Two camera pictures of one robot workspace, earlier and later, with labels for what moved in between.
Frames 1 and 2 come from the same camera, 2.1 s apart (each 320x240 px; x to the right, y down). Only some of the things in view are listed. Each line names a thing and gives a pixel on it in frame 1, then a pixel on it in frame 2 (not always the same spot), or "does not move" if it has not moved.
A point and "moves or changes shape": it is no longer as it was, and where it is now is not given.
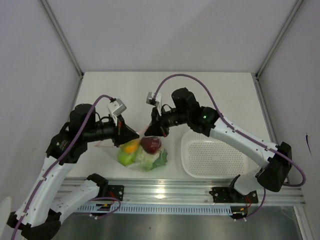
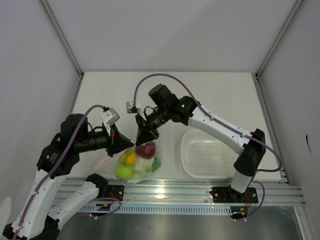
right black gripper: (158, 126) → (144, 136)
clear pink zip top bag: (146, 152) moves or changes shape
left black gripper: (123, 133) → (117, 142)
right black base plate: (228, 194) does not move
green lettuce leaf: (162, 160) moves or changes shape
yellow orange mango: (131, 146) moves or changes shape
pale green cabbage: (145, 160) moves or changes shape
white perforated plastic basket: (203, 157) does not move
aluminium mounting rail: (181, 190) does not move
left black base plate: (112, 191) does not move
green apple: (127, 159) → (125, 171)
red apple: (151, 144) moves or changes shape
